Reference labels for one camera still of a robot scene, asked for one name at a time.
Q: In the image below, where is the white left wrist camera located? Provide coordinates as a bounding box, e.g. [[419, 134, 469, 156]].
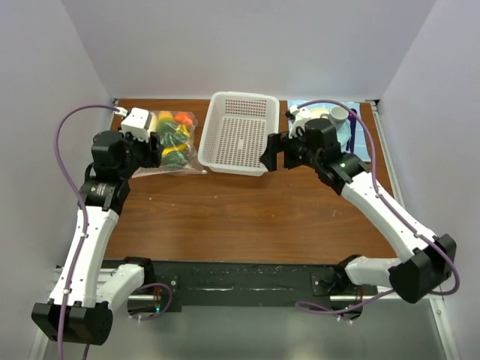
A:
[[120, 107, 157, 143]]

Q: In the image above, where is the aluminium table frame rail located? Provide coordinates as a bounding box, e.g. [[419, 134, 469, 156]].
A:
[[367, 100, 461, 359]]

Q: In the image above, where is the cream and teal plate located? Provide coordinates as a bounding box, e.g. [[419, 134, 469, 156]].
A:
[[310, 108, 350, 147]]

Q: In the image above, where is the purple plastic spoon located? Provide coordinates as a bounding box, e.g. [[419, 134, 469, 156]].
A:
[[346, 108, 358, 153]]

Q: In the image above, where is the clear zip top bag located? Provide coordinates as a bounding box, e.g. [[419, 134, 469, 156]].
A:
[[133, 110, 207, 178]]

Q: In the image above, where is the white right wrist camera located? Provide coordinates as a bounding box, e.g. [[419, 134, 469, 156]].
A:
[[286, 105, 312, 139]]

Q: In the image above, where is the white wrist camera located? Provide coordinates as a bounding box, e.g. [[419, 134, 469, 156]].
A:
[[120, 107, 157, 143], [286, 105, 312, 139]]

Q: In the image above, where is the white perforated plastic basket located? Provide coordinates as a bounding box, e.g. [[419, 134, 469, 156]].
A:
[[197, 91, 280, 176]]

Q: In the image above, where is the fake orange fruit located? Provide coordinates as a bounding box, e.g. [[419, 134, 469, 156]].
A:
[[174, 112, 194, 127]]

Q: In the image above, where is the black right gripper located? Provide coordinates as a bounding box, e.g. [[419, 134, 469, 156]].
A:
[[260, 129, 322, 173]]

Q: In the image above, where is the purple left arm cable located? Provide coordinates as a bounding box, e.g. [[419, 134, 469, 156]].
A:
[[55, 103, 125, 360]]

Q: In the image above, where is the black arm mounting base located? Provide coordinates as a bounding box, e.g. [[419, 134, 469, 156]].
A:
[[112, 257, 379, 316]]

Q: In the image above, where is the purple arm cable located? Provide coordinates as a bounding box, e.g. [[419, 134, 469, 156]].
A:
[[55, 103, 125, 360], [295, 98, 461, 313]]

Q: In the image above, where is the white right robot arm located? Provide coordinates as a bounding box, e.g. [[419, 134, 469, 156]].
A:
[[259, 118, 457, 304]]

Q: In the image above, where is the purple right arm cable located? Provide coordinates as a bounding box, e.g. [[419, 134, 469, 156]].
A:
[[295, 98, 461, 313]]

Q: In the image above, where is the fake green bell pepper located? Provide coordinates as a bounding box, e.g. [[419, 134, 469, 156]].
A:
[[161, 150, 188, 169]]

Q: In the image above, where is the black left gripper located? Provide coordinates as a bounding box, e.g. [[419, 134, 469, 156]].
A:
[[118, 124, 164, 179]]

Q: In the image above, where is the blue checkered cloth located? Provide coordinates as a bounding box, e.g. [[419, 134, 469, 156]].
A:
[[307, 102, 371, 163]]

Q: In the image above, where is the grey ceramic mug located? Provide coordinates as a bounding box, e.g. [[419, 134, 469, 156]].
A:
[[328, 106, 349, 128]]

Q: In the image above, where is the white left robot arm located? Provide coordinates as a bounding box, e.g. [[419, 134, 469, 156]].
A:
[[31, 130, 164, 345]]

